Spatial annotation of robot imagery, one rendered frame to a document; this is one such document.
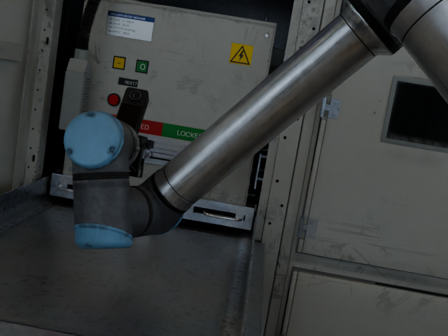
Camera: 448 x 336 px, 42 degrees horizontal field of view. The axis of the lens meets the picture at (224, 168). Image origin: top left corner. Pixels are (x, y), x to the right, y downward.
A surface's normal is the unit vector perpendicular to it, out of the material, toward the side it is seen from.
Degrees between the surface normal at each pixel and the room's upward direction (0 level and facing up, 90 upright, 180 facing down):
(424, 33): 108
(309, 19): 90
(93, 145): 75
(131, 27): 90
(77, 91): 90
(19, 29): 90
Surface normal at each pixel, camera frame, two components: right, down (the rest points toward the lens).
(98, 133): -0.06, -0.13
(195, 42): -0.07, 0.13
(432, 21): -0.58, 0.11
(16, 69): 0.96, 0.18
